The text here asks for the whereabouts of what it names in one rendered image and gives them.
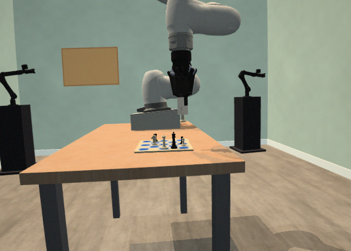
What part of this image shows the blue and cream chessboard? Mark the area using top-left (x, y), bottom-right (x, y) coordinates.
top-left (134, 139), bottom-right (194, 153)

